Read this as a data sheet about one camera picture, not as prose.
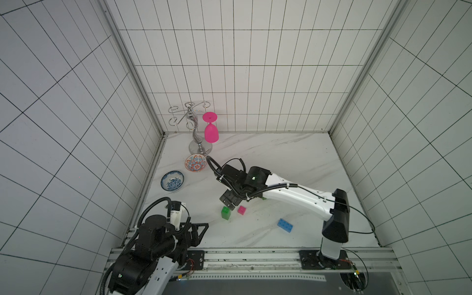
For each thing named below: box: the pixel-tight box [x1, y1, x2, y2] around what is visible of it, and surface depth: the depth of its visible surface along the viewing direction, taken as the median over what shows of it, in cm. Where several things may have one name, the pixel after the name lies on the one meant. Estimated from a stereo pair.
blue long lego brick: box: [277, 218, 294, 233], surface depth 82 cm
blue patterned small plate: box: [160, 170, 185, 192], surface depth 97 cm
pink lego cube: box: [237, 205, 247, 216], surface depth 87 cm
